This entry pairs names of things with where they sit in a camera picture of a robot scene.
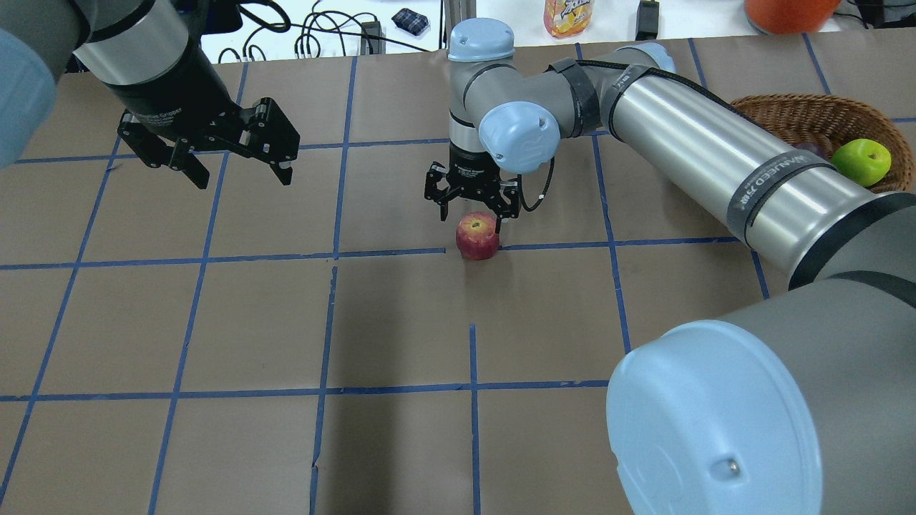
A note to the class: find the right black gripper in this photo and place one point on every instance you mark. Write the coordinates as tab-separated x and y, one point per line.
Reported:
468	167

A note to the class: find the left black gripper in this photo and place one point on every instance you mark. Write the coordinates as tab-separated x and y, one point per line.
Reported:
174	94

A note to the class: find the red yellow apple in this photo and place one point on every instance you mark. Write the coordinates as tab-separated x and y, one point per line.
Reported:
476	236

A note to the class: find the green apple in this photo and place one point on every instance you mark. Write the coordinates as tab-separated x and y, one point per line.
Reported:
863	160

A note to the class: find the dark red apple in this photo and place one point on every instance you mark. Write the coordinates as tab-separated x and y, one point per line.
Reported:
812	147

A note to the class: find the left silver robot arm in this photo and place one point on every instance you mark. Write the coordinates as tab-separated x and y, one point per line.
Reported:
151	60

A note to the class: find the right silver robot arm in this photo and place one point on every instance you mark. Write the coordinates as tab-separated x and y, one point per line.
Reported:
766	301

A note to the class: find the brown wicker basket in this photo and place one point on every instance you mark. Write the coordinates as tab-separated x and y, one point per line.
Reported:
830	122

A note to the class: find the small dark blue device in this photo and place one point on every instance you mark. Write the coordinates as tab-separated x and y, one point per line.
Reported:
410	21

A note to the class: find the yellow juice bottle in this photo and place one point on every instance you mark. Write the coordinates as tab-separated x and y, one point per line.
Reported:
563	19

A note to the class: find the black power adapter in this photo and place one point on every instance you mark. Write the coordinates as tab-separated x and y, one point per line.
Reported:
647	24

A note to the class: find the orange cylinder container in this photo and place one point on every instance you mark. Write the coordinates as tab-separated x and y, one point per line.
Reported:
789	17

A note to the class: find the aluminium frame post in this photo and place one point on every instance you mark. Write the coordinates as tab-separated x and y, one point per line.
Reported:
456	11

